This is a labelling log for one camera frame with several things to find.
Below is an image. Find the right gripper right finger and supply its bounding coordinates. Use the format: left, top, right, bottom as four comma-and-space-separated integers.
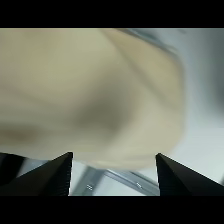
155, 152, 224, 197

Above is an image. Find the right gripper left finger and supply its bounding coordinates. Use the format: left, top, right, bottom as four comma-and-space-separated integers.
0, 151, 74, 197

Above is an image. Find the beige garment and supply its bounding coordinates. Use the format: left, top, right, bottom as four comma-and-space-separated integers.
0, 27, 186, 170

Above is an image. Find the silver frame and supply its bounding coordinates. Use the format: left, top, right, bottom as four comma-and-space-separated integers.
71, 165, 161, 197

